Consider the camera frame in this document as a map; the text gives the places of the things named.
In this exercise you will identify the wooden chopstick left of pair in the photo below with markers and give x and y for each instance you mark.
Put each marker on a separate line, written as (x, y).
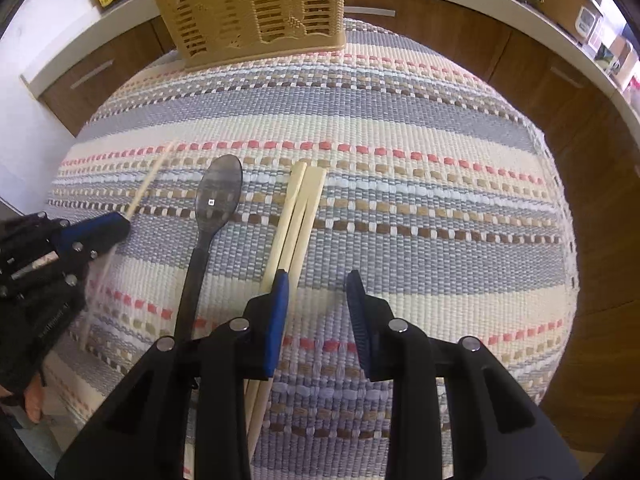
(294, 184)

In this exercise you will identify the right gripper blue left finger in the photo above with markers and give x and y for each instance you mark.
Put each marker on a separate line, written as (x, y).
(266, 316)

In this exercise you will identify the single wooden chopstick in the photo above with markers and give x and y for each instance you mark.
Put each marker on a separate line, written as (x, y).
(129, 214)

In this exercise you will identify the beige rice cooker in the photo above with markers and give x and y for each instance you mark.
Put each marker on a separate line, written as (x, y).
(570, 0)

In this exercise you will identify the wooden base cabinet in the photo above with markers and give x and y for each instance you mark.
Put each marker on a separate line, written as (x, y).
(595, 387)

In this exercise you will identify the tan plastic utensil basket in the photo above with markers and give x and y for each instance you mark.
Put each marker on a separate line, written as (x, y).
(210, 33)

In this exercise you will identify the wooden chopstick of pair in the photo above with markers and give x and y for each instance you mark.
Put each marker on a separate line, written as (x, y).
(292, 260)
(294, 184)

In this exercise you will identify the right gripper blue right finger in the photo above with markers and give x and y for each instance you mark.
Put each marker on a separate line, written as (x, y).
(370, 316)

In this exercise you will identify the person's left hand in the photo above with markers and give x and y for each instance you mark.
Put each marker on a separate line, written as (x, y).
(34, 398)

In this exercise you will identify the wooden chopstick right of pair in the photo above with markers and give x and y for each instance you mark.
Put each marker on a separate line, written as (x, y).
(292, 260)

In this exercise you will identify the striped woven table mat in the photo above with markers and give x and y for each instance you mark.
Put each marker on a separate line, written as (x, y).
(441, 194)

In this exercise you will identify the black plastic spoon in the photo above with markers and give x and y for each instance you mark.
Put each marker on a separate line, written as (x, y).
(215, 203)

